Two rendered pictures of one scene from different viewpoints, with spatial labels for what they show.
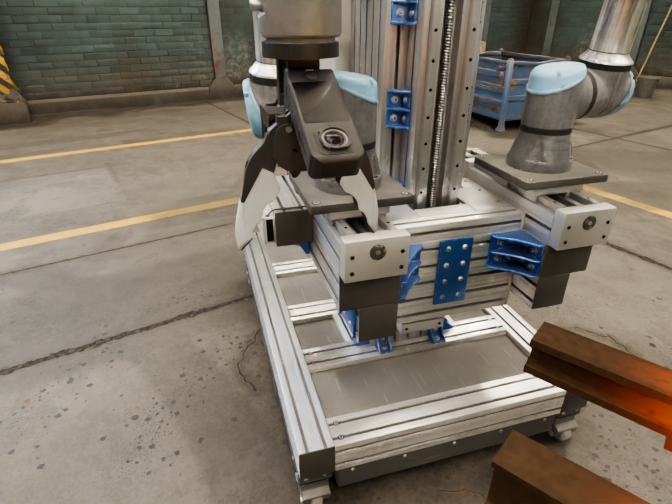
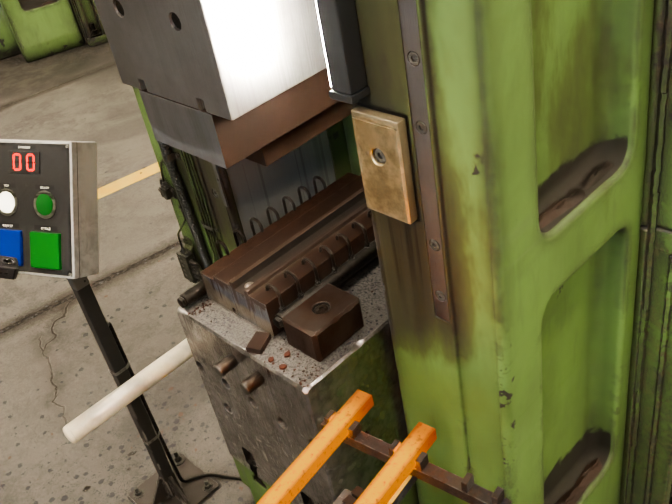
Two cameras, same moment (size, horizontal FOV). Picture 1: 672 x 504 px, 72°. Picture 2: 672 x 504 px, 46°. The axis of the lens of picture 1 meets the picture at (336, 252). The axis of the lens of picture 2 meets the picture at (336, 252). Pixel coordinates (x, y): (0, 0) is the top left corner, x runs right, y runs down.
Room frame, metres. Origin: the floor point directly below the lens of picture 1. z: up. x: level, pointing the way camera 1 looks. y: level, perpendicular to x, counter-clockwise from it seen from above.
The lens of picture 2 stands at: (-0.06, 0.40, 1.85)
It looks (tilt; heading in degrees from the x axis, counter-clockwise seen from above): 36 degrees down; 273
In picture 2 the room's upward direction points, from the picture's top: 12 degrees counter-clockwise
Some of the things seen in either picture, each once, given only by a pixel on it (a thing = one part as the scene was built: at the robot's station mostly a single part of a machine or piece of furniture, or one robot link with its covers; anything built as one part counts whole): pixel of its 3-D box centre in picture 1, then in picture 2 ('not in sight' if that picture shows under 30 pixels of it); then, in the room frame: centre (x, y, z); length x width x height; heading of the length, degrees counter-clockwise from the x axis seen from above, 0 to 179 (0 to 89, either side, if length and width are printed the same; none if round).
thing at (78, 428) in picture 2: not in sight; (148, 377); (0.50, -0.95, 0.62); 0.44 x 0.05 x 0.05; 42
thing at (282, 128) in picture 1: (300, 107); not in sight; (0.47, 0.03, 1.07); 0.09 x 0.08 x 0.12; 16
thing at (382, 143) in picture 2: not in sight; (384, 165); (-0.10, -0.61, 1.27); 0.09 x 0.02 x 0.17; 132
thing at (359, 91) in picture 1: (345, 105); not in sight; (0.98, -0.02, 0.98); 0.13 x 0.12 x 0.14; 98
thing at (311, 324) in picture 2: not in sight; (324, 321); (0.04, -0.67, 0.95); 0.12 x 0.08 x 0.06; 42
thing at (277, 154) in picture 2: not in sight; (310, 109); (0.00, -0.91, 1.24); 0.30 x 0.07 x 0.06; 42
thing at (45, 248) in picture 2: not in sight; (46, 250); (0.60, -0.96, 1.01); 0.07 x 0.05 x 0.07; 157
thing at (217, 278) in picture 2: not in sight; (314, 242); (0.05, -0.90, 0.96); 0.42 x 0.20 x 0.09; 42
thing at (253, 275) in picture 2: not in sight; (319, 231); (0.03, -0.88, 0.99); 0.42 x 0.05 x 0.01; 42
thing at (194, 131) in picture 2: not in sight; (276, 76); (0.05, -0.90, 1.32); 0.42 x 0.20 x 0.10; 42
